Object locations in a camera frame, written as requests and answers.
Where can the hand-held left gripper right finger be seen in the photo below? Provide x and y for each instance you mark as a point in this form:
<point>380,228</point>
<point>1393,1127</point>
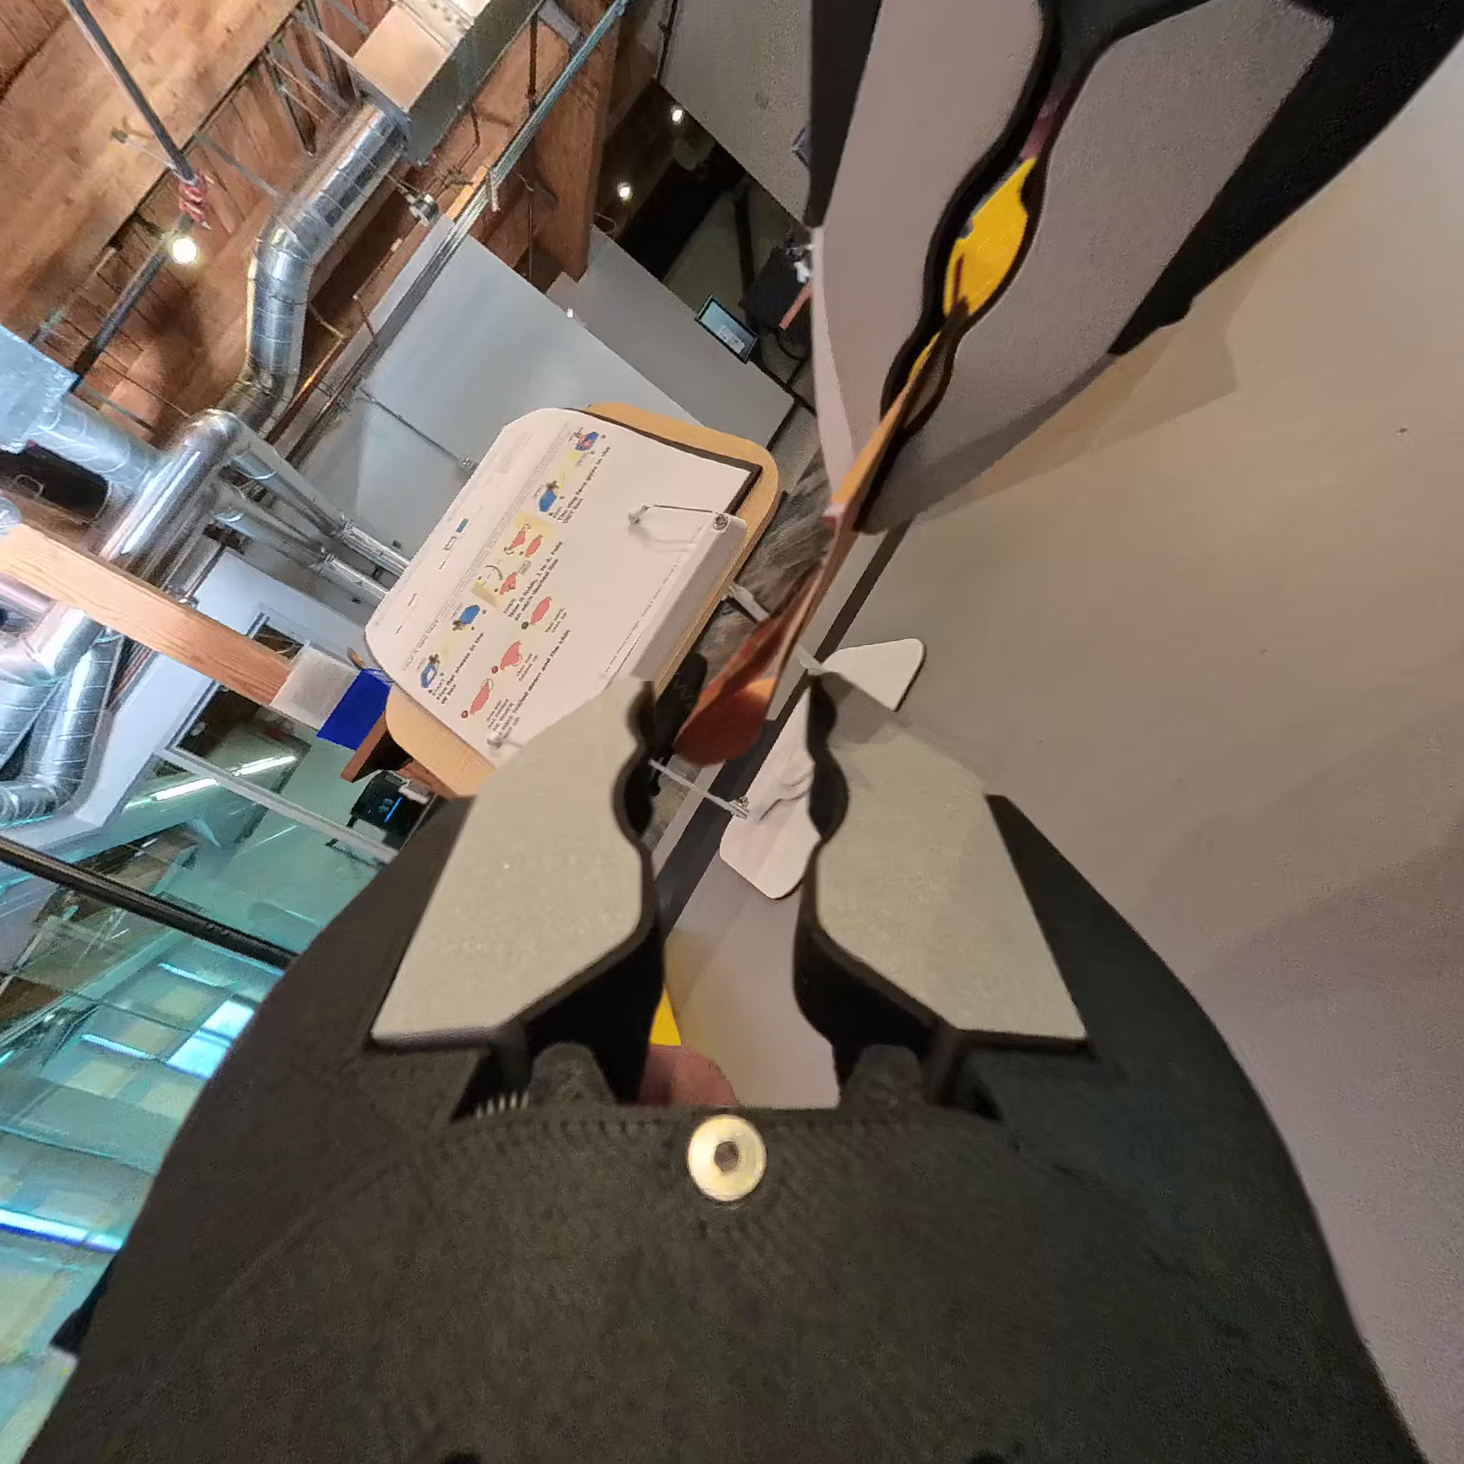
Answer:
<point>938,902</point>

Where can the small monitor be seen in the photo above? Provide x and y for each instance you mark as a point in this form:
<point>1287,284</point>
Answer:
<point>729,327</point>

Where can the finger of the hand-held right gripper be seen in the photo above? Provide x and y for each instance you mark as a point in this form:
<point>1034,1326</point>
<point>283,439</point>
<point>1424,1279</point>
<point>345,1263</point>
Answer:
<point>1144,228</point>
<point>903,137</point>

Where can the printed instruction sheet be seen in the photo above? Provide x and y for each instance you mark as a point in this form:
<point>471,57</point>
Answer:
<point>537,536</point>

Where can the wooden document board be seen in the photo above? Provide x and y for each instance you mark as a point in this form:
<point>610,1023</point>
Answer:
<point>434,742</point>

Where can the person's left hand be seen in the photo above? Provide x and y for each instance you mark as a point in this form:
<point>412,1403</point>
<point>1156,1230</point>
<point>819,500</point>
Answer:
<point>692,1080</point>

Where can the blue panel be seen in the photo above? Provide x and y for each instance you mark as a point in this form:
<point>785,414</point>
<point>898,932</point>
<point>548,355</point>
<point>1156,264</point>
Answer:
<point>354,705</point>

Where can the ceiling lamp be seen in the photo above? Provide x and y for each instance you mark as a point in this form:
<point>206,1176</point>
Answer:
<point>183,247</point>

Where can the silver round air duct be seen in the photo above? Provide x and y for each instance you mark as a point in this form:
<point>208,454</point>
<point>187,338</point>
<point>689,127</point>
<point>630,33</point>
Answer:
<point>286,263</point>
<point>183,479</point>
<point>58,709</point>

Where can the white document stand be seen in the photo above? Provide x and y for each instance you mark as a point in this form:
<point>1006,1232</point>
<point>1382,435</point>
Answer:
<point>875,674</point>

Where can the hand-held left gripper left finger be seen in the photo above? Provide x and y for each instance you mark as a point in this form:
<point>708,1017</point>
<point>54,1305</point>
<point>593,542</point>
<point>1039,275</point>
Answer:
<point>514,902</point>

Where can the brown origami paper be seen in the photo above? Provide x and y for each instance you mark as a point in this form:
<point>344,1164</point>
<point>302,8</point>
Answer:
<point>743,697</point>

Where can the wooden beam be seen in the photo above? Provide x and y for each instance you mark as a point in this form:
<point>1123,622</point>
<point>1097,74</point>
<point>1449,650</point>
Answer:
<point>138,606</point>

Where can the rectangular metal duct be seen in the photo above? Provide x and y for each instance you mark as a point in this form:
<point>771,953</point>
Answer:
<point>457,67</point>

